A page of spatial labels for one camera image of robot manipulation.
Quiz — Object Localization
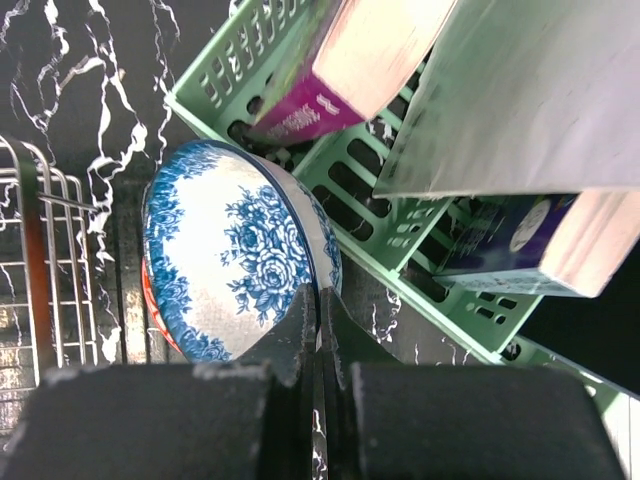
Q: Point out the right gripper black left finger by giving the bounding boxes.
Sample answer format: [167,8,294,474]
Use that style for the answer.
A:
[1,285,316,479]

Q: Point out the blue yellow cover book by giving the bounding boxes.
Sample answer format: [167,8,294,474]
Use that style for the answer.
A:
[435,190,639,298]

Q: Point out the green plastic file organizer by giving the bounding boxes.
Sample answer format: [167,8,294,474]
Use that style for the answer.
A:
[165,1,639,478]

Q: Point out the purple spine book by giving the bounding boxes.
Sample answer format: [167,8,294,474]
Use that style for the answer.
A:
[249,0,455,146]

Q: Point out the white crumpled paper item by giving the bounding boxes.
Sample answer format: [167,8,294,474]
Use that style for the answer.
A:
[374,1,639,198]

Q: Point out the metal wire dish rack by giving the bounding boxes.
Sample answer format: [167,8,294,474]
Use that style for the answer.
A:
[1,134,100,442]

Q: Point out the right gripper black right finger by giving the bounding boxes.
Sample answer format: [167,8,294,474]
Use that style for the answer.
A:
[319,288,624,479]

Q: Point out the blue orange ceramic bowl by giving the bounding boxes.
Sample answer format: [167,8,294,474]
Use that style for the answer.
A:
[143,140,343,363]

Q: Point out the black marble pattern mat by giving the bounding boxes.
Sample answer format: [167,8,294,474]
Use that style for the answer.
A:
[0,0,501,436]

